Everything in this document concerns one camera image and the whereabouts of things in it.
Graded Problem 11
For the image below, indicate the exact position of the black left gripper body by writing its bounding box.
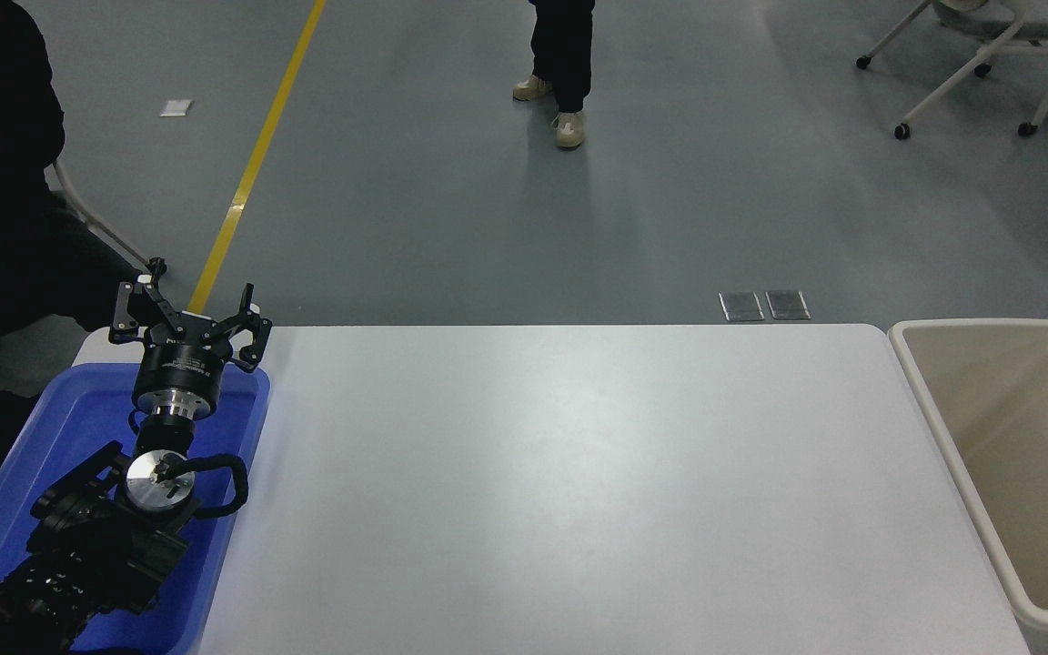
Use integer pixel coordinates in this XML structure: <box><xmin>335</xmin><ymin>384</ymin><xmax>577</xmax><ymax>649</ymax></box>
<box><xmin>135</xmin><ymin>315</ymin><xmax>238</xmax><ymax>402</ymax></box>

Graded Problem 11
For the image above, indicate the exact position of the blue plastic tray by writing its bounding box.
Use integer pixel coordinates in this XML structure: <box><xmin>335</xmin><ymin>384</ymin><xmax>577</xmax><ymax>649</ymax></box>
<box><xmin>0</xmin><ymin>364</ymin><xmax>271</xmax><ymax>655</ymax></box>

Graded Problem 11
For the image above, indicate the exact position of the silver metal floor plate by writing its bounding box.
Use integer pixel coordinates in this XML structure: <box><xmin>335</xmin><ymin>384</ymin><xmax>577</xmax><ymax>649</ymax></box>
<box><xmin>766</xmin><ymin>290</ymin><xmax>811</xmax><ymax>321</ymax></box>
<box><xmin>719</xmin><ymin>291</ymin><xmax>765</xmax><ymax>322</ymax></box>

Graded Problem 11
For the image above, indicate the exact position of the large pale plastic bin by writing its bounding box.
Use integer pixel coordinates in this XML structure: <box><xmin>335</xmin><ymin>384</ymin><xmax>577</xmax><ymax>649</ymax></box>
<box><xmin>888</xmin><ymin>318</ymin><xmax>1048</xmax><ymax>655</ymax></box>

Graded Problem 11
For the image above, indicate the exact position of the white wheeled office chair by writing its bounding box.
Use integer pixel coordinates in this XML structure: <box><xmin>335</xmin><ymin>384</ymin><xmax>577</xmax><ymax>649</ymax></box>
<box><xmin>855</xmin><ymin>0</ymin><xmax>1048</xmax><ymax>141</ymax></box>

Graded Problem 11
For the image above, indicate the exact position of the grey tube frame chair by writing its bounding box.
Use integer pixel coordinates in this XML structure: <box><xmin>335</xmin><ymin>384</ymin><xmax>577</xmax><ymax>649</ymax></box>
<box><xmin>49</xmin><ymin>162</ymin><xmax>167</xmax><ymax>283</ymax></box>

